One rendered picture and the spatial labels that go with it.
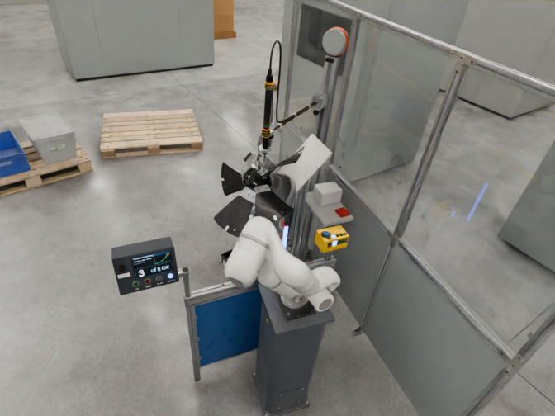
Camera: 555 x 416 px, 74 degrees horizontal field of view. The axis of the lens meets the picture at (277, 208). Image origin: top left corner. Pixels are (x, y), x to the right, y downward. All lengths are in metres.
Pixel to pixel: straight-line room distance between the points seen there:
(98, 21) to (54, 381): 5.65
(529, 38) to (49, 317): 7.34
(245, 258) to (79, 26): 6.37
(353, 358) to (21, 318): 2.43
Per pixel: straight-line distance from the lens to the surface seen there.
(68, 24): 7.20
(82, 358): 2.99
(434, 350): 2.39
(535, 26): 7.51
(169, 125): 5.29
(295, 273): 1.15
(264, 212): 2.02
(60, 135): 4.59
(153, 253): 1.71
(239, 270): 1.15
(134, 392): 2.77
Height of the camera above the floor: 2.43
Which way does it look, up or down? 38 degrees down
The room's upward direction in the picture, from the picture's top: 6 degrees clockwise
